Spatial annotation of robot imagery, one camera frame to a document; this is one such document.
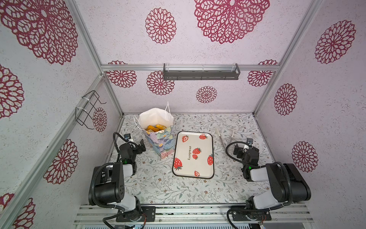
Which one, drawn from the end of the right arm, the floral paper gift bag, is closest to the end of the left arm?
the floral paper gift bag

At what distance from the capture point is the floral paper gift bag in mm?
803

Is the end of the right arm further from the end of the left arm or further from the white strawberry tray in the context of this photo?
the end of the left arm

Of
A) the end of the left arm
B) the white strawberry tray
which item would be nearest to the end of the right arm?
the white strawberry tray

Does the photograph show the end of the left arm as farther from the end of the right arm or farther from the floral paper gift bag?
the end of the right arm

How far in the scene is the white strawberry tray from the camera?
0.89 metres

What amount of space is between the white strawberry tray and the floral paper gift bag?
8 cm
